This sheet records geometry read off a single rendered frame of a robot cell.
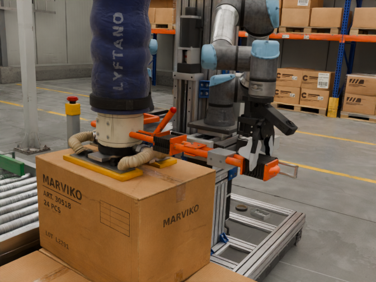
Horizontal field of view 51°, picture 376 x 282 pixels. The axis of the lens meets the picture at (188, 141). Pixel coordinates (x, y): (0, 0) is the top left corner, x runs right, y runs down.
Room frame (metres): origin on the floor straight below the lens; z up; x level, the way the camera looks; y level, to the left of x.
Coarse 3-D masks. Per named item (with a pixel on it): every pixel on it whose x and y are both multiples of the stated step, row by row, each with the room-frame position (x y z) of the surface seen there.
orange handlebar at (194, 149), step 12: (144, 120) 1.62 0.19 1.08; (156, 120) 1.67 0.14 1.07; (132, 132) 1.39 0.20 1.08; (144, 132) 1.41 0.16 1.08; (180, 144) 1.26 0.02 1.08; (192, 144) 1.25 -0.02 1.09; (204, 144) 1.26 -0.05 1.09; (192, 156) 1.21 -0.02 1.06; (204, 156) 1.19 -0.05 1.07; (240, 156) 1.16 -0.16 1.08; (276, 168) 1.06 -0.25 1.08
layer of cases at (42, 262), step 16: (32, 256) 1.41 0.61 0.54; (48, 256) 1.43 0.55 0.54; (0, 272) 1.29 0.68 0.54; (16, 272) 1.30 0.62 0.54; (32, 272) 1.30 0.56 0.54; (48, 272) 1.31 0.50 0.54; (64, 272) 1.31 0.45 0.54; (80, 272) 1.32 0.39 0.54; (208, 272) 1.36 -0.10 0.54; (224, 272) 1.36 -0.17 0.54
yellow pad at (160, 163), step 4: (156, 160) 1.43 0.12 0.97; (160, 160) 1.44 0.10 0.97; (164, 160) 1.45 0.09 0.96; (168, 160) 1.46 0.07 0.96; (172, 160) 1.46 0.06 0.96; (176, 160) 1.47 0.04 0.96; (148, 164) 1.44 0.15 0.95; (152, 164) 1.42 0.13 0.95; (156, 164) 1.41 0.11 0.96; (160, 164) 1.40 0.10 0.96; (164, 164) 1.42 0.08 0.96; (168, 164) 1.44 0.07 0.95; (160, 168) 1.40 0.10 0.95
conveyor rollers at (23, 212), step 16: (0, 176) 2.28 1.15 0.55; (16, 176) 2.29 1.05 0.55; (0, 192) 2.09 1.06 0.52; (16, 192) 2.07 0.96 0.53; (32, 192) 2.06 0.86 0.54; (0, 208) 1.83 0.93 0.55; (16, 208) 1.88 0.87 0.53; (32, 208) 1.86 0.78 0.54; (0, 224) 1.71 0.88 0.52; (16, 224) 1.69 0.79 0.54; (32, 224) 1.67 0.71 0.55
